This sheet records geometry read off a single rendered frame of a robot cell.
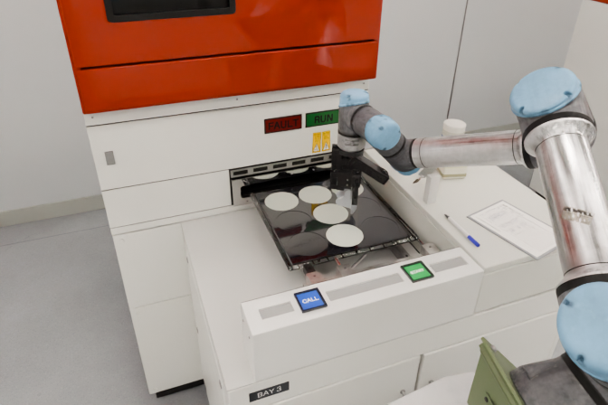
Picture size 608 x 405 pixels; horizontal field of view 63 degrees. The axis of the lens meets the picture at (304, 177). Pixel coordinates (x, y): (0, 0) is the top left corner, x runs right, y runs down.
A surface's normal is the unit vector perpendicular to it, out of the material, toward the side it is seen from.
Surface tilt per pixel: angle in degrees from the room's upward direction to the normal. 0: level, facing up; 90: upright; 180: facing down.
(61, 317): 0
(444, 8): 90
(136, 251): 90
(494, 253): 0
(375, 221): 0
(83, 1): 90
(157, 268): 90
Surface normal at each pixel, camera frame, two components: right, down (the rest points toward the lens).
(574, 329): -0.61, -0.36
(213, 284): 0.01, -0.86
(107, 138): 0.35, 0.48
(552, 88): -0.58, -0.58
